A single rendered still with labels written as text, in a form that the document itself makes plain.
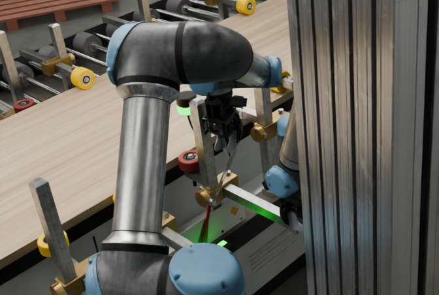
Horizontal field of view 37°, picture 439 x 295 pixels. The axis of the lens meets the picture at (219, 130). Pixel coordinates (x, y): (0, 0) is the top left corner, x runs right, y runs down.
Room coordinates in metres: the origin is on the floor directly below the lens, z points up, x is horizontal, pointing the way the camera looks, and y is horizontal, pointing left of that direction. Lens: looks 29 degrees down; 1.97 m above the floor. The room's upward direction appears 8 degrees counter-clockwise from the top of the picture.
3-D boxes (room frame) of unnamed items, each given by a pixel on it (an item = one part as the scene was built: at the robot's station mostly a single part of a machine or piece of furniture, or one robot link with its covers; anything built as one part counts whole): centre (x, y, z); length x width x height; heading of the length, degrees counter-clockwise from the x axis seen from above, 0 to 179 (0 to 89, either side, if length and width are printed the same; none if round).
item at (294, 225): (1.39, -0.17, 0.86); 0.06 x 0.03 x 0.09; 40
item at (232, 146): (1.55, -0.02, 1.04); 0.06 x 0.03 x 0.09; 150
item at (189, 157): (1.75, 0.10, 0.85); 0.08 x 0.08 x 0.11
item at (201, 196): (1.64, 0.03, 0.84); 0.13 x 0.06 x 0.05; 130
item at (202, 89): (1.46, 0.00, 1.30); 0.11 x 0.11 x 0.08; 75
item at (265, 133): (1.79, -0.16, 0.94); 0.13 x 0.06 x 0.05; 130
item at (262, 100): (1.78, -0.14, 0.87); 0.03 x 0.03 x 0.48; 40
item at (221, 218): (1.58, 0.06, 0.75); 0.26 x 0.01 x 0.10; 130
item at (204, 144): (1.62, 0.05, 0.92); 0.03 x 0.03 x 0.48; 40
